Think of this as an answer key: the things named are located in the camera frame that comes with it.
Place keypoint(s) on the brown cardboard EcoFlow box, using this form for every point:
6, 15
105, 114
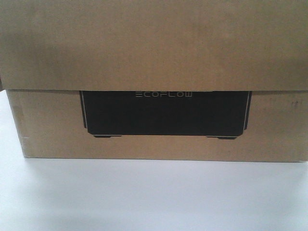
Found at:
213, 80

